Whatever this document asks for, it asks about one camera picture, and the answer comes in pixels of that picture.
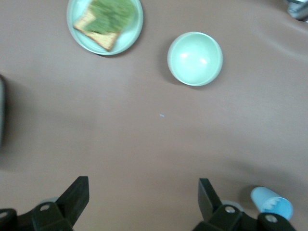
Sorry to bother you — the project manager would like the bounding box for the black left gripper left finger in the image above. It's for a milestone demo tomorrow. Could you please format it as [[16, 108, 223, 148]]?
[[30, 176, 90, 231]]

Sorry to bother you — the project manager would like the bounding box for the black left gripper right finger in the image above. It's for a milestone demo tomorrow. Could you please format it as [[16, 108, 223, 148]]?
[[193, 178, 260, 231]]

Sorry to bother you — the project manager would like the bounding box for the blue plastic cup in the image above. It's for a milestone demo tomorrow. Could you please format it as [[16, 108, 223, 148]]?
[[250, 185, 294, 221]]

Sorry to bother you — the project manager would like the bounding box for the beige and chrome toaster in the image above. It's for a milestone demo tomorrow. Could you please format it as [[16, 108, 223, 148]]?
[[0, 74, 7, 148]]

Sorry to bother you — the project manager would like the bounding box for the pale green bowl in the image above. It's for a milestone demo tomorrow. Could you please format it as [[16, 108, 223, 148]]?
[[167, 31, 224, 87]]

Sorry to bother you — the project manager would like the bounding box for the bread slice under lettuce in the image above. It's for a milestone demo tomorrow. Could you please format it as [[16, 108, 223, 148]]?
[[73, 8, 121, 52]]

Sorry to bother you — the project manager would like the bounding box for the pale green plate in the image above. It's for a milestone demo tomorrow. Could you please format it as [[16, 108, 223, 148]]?
[[66, 0, 144, 56]]

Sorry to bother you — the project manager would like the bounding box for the green lettuce leaf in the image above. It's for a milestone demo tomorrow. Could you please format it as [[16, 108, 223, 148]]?
[[83, 0, 136, 34]]

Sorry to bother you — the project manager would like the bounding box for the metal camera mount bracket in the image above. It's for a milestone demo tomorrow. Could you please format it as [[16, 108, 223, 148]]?
[[283, 0, 308, 21]]

